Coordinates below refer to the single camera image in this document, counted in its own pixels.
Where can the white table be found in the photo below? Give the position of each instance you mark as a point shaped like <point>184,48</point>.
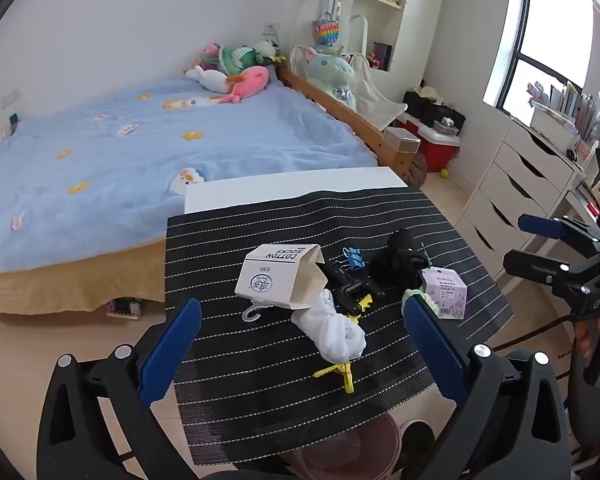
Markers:
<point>280,187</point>

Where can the white cardboard sock box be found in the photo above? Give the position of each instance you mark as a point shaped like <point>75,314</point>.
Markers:
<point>275,275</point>

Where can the bed with blue blanket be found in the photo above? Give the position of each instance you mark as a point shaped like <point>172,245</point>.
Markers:
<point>130,170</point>

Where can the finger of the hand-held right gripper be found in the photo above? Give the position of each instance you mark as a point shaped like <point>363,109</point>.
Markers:
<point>542,225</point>
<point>530,262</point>

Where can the pink and green plush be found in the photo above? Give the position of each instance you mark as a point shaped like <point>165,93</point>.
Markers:
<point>210,55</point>

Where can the white wall switch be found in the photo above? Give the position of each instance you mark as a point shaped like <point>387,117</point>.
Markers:
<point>11,99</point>

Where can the rainbow knitted bag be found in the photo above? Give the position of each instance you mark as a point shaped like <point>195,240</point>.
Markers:
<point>327,32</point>

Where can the black striped placemat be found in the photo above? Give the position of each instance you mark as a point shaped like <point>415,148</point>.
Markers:
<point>220,260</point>

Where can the white drawer chest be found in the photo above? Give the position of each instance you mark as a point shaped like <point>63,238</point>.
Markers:
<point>520,195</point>

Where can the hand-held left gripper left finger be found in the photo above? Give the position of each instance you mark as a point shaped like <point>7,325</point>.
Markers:
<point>172,345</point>

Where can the tan bed sheet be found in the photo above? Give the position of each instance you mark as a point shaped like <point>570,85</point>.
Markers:
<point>55,285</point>

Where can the black round stool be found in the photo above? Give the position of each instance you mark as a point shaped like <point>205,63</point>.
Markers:
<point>590,420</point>

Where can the white socks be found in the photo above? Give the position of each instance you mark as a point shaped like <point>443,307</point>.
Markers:
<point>335,330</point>

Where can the white duck plush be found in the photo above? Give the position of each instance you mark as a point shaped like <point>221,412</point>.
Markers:
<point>266,49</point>

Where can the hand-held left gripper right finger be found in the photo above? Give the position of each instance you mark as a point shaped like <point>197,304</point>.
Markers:
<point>430,340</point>

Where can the pink plastic bin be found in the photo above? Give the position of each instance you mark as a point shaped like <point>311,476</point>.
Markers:
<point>340,452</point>

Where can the red cooler box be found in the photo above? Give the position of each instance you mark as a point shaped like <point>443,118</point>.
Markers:
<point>437,147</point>

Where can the white wall shelf unit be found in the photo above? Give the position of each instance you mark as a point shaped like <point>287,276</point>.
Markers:
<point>415,25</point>

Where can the row of books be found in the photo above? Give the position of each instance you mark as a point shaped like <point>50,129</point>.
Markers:
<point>575,102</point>

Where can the black storage boxes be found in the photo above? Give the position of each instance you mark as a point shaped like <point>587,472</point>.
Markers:
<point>432,107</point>

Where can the teal unicorn plush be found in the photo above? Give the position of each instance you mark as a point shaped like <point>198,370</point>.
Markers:
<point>330,77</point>

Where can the white wall socket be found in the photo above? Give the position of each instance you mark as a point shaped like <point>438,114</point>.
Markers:
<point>270,28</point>

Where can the blue binder clip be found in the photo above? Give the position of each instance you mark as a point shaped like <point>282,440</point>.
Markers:
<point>354,259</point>

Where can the green striped plush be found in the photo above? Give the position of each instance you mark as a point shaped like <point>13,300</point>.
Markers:
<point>237,57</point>

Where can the pale green plastic item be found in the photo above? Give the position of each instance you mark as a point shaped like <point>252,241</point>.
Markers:
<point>414,294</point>

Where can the white seal plush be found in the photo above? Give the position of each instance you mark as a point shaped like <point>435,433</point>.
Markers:
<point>207,78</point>

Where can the black cloth bundle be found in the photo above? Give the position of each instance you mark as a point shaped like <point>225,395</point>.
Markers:
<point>397,257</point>

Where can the black plastic clip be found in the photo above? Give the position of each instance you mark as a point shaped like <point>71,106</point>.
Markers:
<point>357,294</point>
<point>337,272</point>

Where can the clear plastic box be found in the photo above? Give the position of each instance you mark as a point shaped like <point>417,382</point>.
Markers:
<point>401,140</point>

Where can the white desk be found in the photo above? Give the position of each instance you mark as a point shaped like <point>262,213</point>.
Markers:
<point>582,202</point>

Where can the white fabric net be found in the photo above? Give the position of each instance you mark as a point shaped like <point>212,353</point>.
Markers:
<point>375,95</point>

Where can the yellow plastic hair clip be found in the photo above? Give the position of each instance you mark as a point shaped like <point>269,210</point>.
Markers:
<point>337,374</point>
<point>361,306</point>

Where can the wooden bed frame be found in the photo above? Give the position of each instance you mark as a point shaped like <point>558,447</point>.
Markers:
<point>365,132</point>

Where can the white plastic hook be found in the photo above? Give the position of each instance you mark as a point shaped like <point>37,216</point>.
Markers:
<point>252,314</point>

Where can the white storage box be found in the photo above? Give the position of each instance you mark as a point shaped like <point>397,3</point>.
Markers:
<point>552,125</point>

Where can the purple box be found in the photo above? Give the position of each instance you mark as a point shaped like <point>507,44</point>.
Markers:
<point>382,56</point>

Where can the beige hat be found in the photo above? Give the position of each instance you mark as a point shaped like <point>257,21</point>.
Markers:
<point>427,92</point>

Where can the person's right hand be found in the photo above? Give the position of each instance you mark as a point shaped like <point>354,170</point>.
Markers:
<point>582,342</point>

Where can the toy bricks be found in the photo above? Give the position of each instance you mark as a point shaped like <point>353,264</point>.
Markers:
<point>125,306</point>

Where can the brown bean bag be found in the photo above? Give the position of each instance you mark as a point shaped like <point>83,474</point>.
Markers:
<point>417,167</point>

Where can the pink fish plush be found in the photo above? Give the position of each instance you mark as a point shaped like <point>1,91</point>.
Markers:
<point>247,82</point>

